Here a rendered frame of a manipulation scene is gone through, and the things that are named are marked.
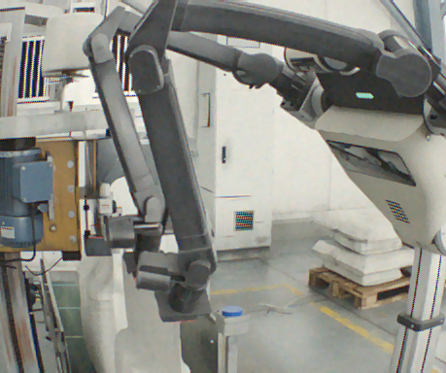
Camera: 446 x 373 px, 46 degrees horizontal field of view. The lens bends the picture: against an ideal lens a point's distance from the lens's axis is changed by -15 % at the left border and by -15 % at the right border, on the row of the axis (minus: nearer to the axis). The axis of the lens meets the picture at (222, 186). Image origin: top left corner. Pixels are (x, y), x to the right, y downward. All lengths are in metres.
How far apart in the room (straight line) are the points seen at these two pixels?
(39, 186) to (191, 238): 0.52
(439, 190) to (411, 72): 0.32
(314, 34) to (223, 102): 4.56
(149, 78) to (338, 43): 0.27
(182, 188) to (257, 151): 4.59
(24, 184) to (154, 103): 0.59
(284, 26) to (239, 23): 0.06
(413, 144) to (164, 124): 0.44
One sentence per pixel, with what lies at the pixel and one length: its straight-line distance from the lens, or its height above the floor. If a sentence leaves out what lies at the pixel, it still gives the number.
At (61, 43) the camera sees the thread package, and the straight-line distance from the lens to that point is 1.44.
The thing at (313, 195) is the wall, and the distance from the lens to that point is 6.51.
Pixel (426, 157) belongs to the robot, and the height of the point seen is 1.36.
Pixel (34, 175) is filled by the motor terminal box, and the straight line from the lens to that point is 1.37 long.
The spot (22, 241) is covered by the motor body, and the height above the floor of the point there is 1.11.
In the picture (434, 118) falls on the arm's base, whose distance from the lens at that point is 0.97.
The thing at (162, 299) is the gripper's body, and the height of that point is 1.07.
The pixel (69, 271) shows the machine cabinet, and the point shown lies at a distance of 4.57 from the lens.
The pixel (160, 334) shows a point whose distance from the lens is 1.36.
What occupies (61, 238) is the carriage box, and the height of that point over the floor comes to 1.06.
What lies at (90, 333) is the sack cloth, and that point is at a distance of 2.09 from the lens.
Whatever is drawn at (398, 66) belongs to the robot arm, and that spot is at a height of 1.50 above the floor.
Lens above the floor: 1.44
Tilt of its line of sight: 8 degrees down
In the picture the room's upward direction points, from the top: 1 degrees clockwise
